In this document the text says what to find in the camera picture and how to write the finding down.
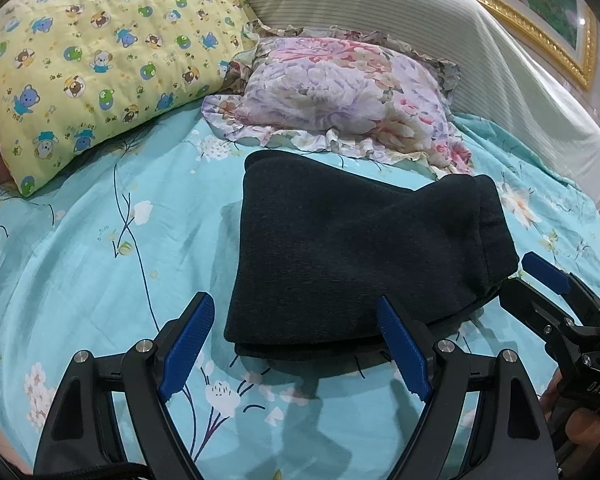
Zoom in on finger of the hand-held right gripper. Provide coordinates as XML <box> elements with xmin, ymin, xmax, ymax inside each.
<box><xmin>522</xmin><ymin>252</ymin><xmax>588</xmax><ymax>306</ymax></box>
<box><xmin>499</xmin><ymin>277</ymin><xmax>566</xmax><ymax>346</ymax></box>

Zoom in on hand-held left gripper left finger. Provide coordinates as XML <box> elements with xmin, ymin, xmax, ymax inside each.
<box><xmin>34</xmin><ymin>291</ymin><xmax>216</xmax><ymax>480</ymax></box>

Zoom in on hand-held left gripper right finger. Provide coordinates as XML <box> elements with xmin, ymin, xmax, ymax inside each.
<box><xmin>376</xmin><ymin>295</ymin><xmax>556</xmax><ymax>480</ymax></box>

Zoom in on dark knit pants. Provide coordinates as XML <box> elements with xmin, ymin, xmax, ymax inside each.
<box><xmin>223</xmin><ymin>150</ymin><xmax>520</xmax><ymax>363</ymax></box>

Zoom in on person's right hand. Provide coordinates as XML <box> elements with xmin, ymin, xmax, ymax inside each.
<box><xmin>540</xmin><ymin>371</ymin><xmax>600</xmax><ymax>448</ymax></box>

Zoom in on turquoise floral bed sheet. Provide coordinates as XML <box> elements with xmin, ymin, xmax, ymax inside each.
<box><xmin>0</xmin><ymin>105</ymin><xmax>600</xmax><ymax>480</ymax></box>

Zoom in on floral ruffled pillow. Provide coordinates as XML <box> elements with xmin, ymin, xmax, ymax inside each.
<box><xmin>201</xmin><ymin>27</ymin><xmax>473</xmax><ymax>181</ymax></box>

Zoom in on gold framed painting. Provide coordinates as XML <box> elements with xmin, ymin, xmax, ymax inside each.
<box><xmin>420</xmin><ymin>0</ymin><xmax>600</xmax><ymax>91</ymax></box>

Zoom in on white covered headboard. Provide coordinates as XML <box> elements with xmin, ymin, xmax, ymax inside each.
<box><xmin>210</xmin><ymin>0</ymin><xmax>600</xmax><ymax>211</ymax></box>

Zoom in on yellow bear print pillow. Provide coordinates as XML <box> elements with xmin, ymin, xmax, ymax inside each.
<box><xmin>0</xmin><ymin>0</ymin><xmax>261</xmax><ymax>198</ymax></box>

